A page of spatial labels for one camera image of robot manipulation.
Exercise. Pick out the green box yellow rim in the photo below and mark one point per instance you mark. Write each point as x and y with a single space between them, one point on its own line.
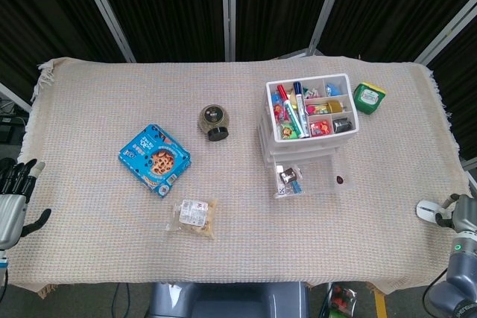
369 98

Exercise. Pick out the blue cookie box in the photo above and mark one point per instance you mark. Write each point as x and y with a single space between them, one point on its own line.
156 158

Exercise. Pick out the beige woven tablecloth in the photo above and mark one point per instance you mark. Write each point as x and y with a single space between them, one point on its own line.
112 240

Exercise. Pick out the small pink round piece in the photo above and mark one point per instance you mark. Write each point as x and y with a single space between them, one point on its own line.
310 109

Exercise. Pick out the small blue block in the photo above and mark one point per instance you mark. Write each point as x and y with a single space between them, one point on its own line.
297 185

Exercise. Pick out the clear drawer with dice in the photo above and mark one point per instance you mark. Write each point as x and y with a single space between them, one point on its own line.
320 184

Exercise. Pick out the white dice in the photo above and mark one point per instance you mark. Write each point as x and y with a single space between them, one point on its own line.
282 189

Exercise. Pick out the red-capped green marker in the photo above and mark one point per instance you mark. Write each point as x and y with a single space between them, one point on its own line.
288 109

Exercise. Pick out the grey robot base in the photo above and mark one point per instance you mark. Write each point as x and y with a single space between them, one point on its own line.
223 299

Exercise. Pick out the bagged bread snack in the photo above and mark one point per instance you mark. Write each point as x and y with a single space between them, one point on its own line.
194 217

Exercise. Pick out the colourful packet under table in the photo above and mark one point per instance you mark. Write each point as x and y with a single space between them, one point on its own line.
341 297

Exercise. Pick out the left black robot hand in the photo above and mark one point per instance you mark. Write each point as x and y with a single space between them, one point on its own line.
11 213

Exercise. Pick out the white plastic drawer organizer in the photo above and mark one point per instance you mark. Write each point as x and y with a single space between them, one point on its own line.
353 102

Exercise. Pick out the small dark round piece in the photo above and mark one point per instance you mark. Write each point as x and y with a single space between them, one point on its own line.
340 180

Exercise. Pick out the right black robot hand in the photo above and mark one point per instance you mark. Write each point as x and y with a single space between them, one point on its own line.
466 213

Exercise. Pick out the small red trinkets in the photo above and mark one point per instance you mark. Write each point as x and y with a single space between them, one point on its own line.
319 127

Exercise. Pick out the round glass jar black lid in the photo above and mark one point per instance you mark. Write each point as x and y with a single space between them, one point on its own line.
213 117

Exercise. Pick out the small blue plastic piece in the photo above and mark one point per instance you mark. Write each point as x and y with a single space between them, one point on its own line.
331 89

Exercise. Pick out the dark electronic equipment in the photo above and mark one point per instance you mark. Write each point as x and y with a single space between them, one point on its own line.
9 124

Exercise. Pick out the black folding screen grey frame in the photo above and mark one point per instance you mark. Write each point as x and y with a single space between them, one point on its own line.
167 5

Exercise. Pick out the blue-capped white marker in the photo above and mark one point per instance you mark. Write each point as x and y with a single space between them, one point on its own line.
301 109

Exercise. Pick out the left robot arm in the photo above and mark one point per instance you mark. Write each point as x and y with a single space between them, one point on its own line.
3 258

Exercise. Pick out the white computer mouse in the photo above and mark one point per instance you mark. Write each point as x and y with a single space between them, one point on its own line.
425 209

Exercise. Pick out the black binder clip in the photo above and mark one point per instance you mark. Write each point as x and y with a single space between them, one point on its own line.
342 125

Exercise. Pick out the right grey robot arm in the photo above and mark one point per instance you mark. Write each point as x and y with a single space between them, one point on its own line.
462 277

